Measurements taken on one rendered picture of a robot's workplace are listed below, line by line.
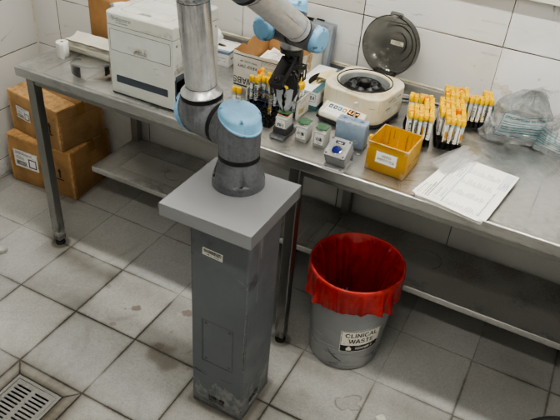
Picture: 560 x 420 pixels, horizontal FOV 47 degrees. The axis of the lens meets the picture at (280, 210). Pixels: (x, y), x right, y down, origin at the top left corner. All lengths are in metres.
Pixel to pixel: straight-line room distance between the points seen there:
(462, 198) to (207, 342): 0.93
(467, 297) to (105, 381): 1.39
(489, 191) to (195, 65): 0.94
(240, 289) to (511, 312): 1.12
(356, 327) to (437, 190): 0.65
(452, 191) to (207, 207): 0.74
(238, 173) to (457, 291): 1.17
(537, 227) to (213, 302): 0.98
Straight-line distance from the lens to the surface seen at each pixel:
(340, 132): 2.08
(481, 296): 2.59
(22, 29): 3.53
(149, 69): 2.26
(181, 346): 2.58
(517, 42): 2.40
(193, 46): 1.67
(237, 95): 2.20
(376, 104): 2.20
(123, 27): 2.27
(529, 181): 2.15
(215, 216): 1.67
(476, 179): 2.05
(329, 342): 2.43
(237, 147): 1.69
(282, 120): 2.10
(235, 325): 2.01
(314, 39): 1.79
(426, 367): 2.63
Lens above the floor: 1.92
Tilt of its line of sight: 36 degrees down
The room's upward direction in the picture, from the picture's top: 5 degrees clockwise
